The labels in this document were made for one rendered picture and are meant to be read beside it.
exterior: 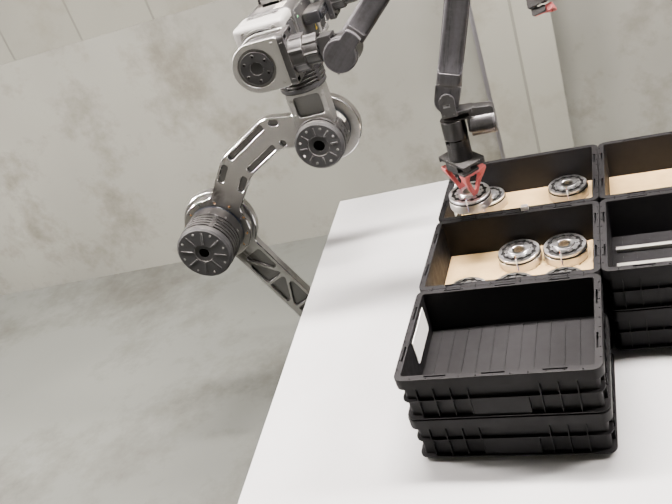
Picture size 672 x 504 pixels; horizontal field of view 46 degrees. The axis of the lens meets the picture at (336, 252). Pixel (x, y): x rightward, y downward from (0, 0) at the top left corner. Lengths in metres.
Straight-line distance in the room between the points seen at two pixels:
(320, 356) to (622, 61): 2.15
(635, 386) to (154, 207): 3.11
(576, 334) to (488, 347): 0.19
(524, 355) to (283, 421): 0.62
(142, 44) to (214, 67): 0.36
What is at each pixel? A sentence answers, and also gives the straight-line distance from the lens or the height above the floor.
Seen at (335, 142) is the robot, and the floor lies 1.13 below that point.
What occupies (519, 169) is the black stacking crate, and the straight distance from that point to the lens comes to 2.27.
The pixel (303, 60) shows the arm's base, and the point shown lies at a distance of 1.84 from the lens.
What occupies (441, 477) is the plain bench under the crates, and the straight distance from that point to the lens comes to 1.69.
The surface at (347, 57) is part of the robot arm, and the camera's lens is 1.81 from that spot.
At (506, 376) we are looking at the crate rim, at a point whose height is 0.93.
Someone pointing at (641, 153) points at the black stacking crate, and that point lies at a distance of 2.25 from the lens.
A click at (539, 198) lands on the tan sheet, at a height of 0.83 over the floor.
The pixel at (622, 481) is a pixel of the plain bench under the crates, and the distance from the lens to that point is 1.62.
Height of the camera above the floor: 1.92
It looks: 29 degrees down
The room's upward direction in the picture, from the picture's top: 20 degrees counter-clockwise
